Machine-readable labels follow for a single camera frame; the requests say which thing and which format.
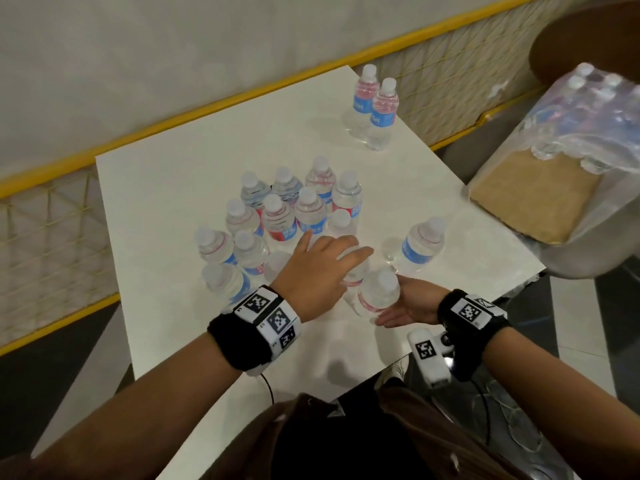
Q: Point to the person's right hand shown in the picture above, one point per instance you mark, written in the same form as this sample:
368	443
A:
420	302

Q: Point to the person's left hand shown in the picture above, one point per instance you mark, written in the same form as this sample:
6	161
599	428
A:
315	279

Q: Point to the cluster of water bottles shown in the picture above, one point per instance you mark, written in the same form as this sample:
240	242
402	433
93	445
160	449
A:
280	214

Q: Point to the brown cardboard box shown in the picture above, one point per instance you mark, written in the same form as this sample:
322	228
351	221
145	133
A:
535	194

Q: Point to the group of clear water bottles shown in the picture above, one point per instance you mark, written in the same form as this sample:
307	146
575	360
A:
590	119

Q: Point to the person's left forearm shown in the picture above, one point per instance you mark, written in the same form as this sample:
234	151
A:
150	409

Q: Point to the person's right forearm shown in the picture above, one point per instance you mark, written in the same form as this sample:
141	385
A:
565	394

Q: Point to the white shoe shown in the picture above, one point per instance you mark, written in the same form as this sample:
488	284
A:
395	372

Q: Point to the brown sweater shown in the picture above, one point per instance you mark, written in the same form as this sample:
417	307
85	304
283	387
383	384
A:
450	444

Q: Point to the black garment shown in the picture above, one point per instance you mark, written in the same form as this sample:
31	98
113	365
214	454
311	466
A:
350	444

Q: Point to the white table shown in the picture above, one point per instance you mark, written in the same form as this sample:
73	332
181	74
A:
175	184

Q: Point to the brown chair backrest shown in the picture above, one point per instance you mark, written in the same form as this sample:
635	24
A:
575	39

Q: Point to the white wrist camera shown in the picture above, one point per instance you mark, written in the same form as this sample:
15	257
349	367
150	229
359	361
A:
257	369
430	359

